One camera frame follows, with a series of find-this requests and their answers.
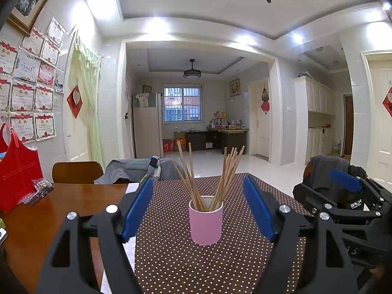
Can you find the framed landscape picture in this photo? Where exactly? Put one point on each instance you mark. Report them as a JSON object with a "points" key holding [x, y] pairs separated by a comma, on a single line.
{"points": [[30, 0]]}

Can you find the dark wooden desk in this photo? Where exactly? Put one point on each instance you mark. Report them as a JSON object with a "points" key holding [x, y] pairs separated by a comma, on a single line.
{"points": [[199, 141]]}

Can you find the red diamond door decoration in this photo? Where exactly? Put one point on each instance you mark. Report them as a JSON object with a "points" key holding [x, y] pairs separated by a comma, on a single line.
{"points": [[388, 105]]}

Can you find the red diamond wall decoration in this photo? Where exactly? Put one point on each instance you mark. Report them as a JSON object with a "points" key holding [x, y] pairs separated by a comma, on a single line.
{"points": [[74, 101]]}

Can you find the dark grey jacket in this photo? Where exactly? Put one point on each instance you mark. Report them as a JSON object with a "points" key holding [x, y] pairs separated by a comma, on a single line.
{"points": [[327, 174]]}

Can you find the clear plastic packet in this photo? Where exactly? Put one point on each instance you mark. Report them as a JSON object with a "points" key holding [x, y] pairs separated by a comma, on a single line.
{"points": [[38, 190]]}

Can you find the white wall cabinets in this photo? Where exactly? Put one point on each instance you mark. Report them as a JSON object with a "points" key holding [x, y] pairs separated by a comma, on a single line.
{"points": [[315, 110]]}

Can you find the round ceiling lamp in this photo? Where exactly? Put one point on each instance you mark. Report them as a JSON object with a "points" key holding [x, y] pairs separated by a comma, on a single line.
{"points": [[192, 73]]}

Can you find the green and white packet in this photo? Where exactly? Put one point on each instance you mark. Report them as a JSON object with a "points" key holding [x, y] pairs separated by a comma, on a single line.
{"points": [[2, 232]]}

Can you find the orange cardboard box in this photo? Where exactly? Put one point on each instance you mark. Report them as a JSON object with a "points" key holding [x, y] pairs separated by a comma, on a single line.
{"points": [[179, 142]]}

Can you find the small wall photo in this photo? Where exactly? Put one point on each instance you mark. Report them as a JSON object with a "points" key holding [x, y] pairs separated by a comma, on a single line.
{"points": [[59, 84]]}

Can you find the red bag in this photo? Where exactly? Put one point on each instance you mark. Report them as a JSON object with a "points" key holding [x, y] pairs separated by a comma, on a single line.
{"points": [[18, 174]]}

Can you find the white door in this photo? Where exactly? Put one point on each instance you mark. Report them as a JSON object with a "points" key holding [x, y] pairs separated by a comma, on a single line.
{"points": [[376, 141], [258, 134]]}

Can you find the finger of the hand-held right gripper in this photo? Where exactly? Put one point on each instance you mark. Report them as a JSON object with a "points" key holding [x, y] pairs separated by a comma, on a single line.
{"points": [[346, 179], [306, 196]]}

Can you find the clutter of small desk things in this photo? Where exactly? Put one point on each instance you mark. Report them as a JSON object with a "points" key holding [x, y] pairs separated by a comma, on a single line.
{"points": [[225, 122]]}

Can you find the barred window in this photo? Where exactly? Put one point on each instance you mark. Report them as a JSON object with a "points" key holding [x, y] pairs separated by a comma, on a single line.
{"points": [[182, 104]]}

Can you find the red tassel door decoration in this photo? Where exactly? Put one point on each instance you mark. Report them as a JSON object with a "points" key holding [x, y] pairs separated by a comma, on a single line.
{"points": [[265, 102]]}

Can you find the brown door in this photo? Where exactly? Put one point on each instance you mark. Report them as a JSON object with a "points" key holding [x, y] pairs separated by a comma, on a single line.
{"points": [[348, 125]]}

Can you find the light green curtain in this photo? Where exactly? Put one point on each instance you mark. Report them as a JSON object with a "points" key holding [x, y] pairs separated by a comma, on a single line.
{"points": [[90, 98]]}

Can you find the pink cup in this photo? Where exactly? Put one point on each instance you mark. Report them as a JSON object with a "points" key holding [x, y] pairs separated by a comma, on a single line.
{"points": [[205, 223]]}

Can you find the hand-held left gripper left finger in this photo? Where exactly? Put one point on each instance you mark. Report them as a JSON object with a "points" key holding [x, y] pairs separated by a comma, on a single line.
{"points": [[137, 208]]}

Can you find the white refrigerator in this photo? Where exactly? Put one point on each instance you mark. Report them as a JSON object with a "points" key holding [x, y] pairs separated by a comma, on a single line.
{"points": [[147, 128]]}

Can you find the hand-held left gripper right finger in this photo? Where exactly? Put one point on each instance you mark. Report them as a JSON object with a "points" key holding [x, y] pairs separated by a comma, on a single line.
{"points": [[258, 208]]}

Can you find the bunch of wooden chopsticks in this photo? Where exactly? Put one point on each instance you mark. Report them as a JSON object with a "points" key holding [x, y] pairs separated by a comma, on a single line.
{"points": [[226, 174]]}

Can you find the gold framed wall picture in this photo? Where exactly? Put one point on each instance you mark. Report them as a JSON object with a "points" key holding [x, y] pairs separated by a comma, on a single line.
{"points": [[235, 87]]}

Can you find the green and white bottles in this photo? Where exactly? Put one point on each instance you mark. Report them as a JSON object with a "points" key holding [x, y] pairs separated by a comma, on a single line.
{"points": [[337, 149]]}

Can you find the red box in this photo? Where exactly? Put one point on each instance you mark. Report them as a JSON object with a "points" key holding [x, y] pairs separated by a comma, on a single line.
{"points": [[167, 145]]}

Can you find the wooden chair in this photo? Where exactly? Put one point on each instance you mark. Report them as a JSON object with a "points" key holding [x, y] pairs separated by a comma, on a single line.
{"points": [[76, 173], [308, 170]]}

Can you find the small framed picture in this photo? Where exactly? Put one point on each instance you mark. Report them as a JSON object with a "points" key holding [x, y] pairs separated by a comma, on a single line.
{"points": [[147, 89]]}

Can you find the grey garment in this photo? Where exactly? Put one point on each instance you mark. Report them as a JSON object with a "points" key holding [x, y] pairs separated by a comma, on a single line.
{"points": [[128, 170]]}

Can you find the group of award certificates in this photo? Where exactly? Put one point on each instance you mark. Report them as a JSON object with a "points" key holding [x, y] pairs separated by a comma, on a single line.
{"points": [[27, 98]]}

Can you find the brown polka dot tablecloth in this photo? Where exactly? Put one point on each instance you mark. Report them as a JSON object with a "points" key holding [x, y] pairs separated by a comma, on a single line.
{"points": [[183, 266]]}

